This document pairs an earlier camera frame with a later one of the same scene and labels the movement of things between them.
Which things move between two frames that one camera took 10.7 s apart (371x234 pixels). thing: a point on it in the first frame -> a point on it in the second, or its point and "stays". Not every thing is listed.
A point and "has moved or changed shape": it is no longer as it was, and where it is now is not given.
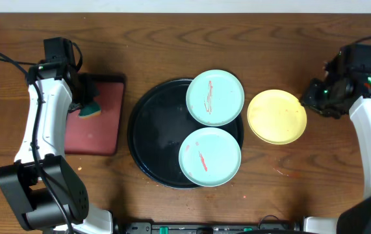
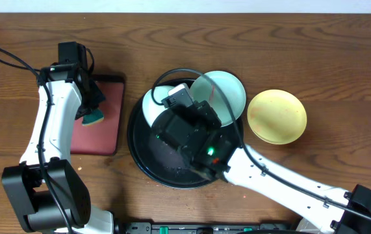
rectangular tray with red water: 98,135 stays
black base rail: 147,227 stays
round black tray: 158,123 stays
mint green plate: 210,156 has moved or changed shape
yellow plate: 276,117 stays
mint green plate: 215,97 stays
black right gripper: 308,98 -> 203,105
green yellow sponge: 89,111 has moved or changed shape
